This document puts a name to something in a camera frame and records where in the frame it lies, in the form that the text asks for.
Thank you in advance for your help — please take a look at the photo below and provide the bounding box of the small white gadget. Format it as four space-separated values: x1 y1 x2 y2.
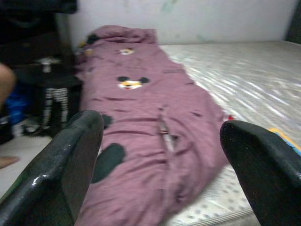
35 57 61 73

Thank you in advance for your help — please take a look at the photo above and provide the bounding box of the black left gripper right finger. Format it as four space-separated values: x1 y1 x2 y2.
220 120 301 226

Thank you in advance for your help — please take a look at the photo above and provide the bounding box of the blue plastic bag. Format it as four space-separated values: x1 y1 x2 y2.
4 89 32 125

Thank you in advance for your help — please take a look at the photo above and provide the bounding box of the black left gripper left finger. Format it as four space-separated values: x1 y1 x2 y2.
0 110 104 226

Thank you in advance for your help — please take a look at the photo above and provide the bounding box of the person in grey shorts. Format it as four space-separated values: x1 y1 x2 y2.
0 63 19 169

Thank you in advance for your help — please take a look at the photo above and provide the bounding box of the grey quilted mattress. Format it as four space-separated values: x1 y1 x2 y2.
159 40 301 226

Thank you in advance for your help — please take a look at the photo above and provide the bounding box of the black bag with white print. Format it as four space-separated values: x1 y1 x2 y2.
35 80 82 137

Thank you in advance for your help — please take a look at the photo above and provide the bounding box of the purple cartoon mouse blanket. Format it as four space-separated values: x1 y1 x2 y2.
75 24 230 226

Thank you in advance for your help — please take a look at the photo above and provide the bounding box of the black cabinet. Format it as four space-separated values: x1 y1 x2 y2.
0 0 82 137

